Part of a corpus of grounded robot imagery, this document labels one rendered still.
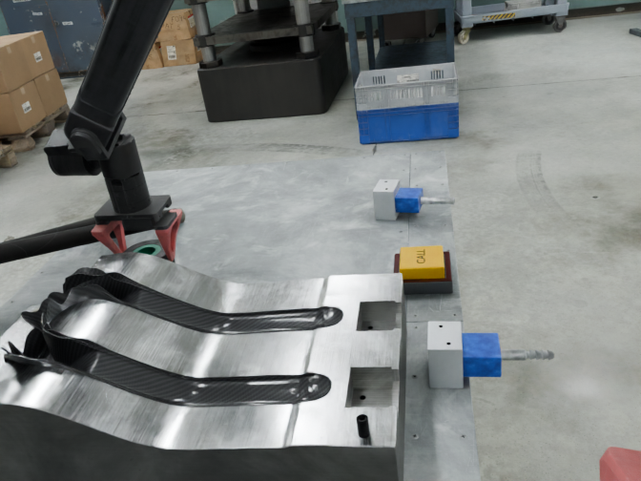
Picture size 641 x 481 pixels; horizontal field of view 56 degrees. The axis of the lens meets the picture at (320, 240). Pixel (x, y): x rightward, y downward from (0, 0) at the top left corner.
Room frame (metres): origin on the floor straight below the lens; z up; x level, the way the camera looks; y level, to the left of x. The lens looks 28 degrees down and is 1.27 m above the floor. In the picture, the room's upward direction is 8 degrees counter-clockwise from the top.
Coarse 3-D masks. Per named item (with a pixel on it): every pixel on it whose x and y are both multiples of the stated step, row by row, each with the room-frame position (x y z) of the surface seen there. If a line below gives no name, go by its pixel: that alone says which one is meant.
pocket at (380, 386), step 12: (360, 372) 0.44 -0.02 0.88; (372, 372) 0.44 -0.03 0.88; (384, 372) 0.44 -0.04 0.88; (396, 372) 0.43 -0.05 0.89; (348, 384) 0.42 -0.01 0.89; (360, 384) 0.44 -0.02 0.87; (372, 384) 0.44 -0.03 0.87; (384, 384) 0.44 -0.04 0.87; (396, 384) 0.43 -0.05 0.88; (348, 396) 0.42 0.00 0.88; (360, 396) 0.43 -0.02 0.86; (372, 396) 0.43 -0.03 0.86; (384, 396) 0.43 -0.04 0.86; (396, 396) 0.41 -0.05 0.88
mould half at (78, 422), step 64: (128, 256) 0.65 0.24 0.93; (64, 320) 0.53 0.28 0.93; (128, 320) 0.53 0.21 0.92; (0, 384) 0.44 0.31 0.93; (64, 384) 0.43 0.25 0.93; (0, 448) 0.42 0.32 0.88; (64, 448) 0.40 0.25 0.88; (128, 448) 0.39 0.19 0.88; (192, 448) 0.38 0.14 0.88; (256, 448) 0.36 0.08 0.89; (320, 448) 0.35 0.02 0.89; (384, 448) 0.34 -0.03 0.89
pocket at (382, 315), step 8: (360, 304) 0.55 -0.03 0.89; (368, 304) 0.55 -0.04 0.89; (376, 304) 0.54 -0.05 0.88; (384, 304) 0.54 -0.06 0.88; (392, 304) 0.54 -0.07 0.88; (400, 304) 0.54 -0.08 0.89; (360, 312) 0.54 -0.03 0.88; (368, 312) 0.55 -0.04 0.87; (376, 312) 0.54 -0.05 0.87; (384, 312) 0.54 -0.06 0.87; (392, 312) 0.54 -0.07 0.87; (400, 312) 0.54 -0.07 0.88; (360, 320) 0.53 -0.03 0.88; (368, 320) 0.55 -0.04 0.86; (376, 320) 0.55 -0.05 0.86; (384, 320) 0.54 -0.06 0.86; (392, 320) 0.54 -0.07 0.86; (400, 320) 0.52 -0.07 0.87; (360, 328) 0.53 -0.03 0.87; (368, 328) 0.54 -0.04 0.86; (376, 328) 0.53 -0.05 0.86; (384, 328) 0.53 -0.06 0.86; (392, 328) 0.53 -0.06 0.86; (400, 328) 0.51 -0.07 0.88
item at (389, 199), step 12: (384, 180) 0.95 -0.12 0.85; (396, 180) 0.94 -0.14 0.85; (384, 192) 0.91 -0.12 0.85; (396, 192) 0.92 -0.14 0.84; (408, 192) 0.92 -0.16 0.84; (420, 192) 0.91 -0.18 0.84; (384, 204) 0.91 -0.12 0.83; (396, 204) 0.90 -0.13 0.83; (408, 204) 0.90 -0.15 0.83; (420, 204) 0.90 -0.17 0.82; (384, 216) 0.91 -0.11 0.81; (396, 216) 0.91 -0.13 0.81
